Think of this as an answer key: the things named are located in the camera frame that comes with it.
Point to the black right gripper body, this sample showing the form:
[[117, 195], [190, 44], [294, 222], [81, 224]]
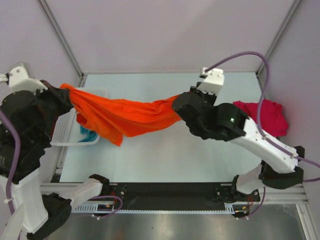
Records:
[[210, 98]]

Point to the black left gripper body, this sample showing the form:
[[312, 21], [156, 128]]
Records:
[[54, 103]]

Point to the orange t-shirt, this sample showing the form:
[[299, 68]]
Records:
[[114, 119]]

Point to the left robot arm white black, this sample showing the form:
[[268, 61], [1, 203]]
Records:
[[27, 126]]

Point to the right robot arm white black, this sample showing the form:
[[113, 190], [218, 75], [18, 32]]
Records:
[[226, 122]]

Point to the white plastic basket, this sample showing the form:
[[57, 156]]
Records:
[[67, 132]]

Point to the teal t-shirt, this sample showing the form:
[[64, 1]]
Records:
[[90, 136]]

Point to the magenta folded t-shirt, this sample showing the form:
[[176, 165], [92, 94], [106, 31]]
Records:
[[271, 117]]

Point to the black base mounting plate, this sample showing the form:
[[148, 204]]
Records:
[[177, 196]]

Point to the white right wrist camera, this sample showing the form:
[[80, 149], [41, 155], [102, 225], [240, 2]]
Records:
[[213, 81]]

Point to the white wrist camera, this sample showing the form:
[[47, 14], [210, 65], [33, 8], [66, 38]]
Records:
[[213, 81], [19, 78]]

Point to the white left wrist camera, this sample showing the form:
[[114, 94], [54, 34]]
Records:
[[19, 78]]

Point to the right corner frame post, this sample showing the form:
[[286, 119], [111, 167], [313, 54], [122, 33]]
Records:
[[284, 26]]

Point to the corner frame post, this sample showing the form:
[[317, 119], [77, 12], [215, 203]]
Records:
[[284, 26], [45, 8]]

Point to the left corner frame post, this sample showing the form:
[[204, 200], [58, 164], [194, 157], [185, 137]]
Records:
[[45, 8]]

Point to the white slotted cable duct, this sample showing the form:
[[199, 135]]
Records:
[[106, 208]]

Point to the aluminium frame rail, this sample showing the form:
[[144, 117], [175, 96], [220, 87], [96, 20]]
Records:
[[292, 195]]

